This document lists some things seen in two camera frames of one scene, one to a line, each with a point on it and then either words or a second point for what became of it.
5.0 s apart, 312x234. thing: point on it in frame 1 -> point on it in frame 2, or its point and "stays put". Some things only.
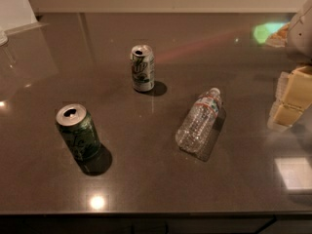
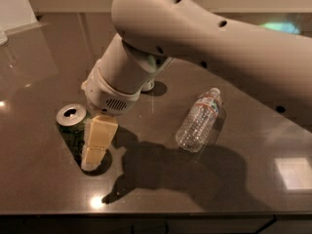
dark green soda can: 76,128 stays put
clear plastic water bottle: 195,130 stays put
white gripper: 301,38 -> 104,93
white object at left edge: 4,39 stays put
